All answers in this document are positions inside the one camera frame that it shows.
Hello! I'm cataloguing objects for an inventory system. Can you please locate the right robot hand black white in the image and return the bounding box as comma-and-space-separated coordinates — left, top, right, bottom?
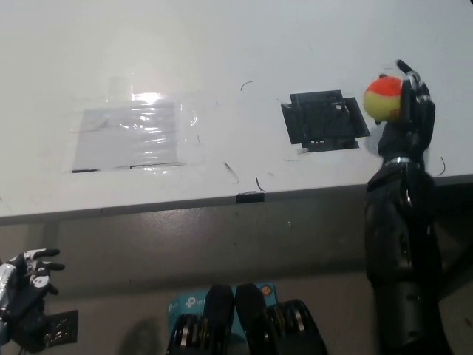
375, 58, 438, 166

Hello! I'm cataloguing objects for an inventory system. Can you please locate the teal router box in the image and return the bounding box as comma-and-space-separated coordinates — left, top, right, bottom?
168, 282, 277, 339

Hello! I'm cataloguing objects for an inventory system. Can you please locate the black tape patch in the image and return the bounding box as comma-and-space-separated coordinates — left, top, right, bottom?
279, 89, 371, 153

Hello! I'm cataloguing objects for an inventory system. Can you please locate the orange and yellow tennis ball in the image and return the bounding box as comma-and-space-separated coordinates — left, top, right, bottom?
363, 75, 404, 124

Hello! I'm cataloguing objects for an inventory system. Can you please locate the small black tape strip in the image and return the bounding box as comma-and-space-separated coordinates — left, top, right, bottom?
234, 191, 266, 206

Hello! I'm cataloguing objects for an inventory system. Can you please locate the clear plastic taped sheet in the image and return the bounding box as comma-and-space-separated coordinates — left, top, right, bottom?
69, 92, 199, 175

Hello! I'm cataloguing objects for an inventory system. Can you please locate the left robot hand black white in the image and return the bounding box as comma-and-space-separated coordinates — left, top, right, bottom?
0, 248, 66, 354

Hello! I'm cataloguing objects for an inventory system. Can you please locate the black floor tape square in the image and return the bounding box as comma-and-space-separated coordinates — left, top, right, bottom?
43, 309, 80, 348

